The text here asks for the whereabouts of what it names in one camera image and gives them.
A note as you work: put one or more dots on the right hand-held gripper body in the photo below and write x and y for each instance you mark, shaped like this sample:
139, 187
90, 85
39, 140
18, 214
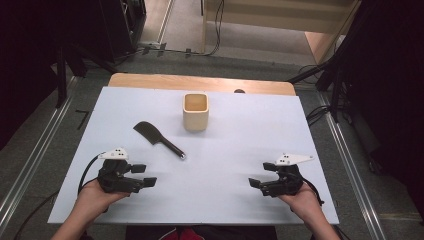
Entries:
286, 181

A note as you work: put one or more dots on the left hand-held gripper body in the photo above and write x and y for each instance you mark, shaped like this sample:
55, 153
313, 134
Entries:
115, 180

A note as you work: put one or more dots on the black kitchen knife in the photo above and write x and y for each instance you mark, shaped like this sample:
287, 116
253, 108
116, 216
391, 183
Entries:
156, 137

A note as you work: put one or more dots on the beige square holder cup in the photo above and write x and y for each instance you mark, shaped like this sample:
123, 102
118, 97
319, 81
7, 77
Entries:
195, 116

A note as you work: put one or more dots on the person's left hand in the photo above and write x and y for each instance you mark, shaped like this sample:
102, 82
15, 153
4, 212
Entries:
93, 198

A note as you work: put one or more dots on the person's right hand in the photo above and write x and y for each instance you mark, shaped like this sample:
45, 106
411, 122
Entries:
305, 203

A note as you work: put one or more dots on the white board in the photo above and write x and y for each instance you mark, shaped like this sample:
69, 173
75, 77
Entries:
233, 160

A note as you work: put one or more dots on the person's red and black clothing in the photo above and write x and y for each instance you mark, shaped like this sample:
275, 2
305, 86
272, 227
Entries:
186, 234

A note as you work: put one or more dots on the black metal stand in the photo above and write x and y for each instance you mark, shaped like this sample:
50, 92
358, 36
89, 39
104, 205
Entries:
335, 90
61, 80

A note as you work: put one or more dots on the wooden table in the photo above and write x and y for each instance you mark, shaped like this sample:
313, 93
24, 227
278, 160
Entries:
200, 81

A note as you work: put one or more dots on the black equipment cabinet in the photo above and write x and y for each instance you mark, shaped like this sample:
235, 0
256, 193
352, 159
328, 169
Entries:
123, 26

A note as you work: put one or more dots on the light wooden furniture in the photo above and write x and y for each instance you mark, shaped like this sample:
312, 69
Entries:
283, 20

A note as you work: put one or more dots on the metal floor rail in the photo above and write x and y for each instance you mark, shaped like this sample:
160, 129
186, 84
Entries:
353, 173
36, 150

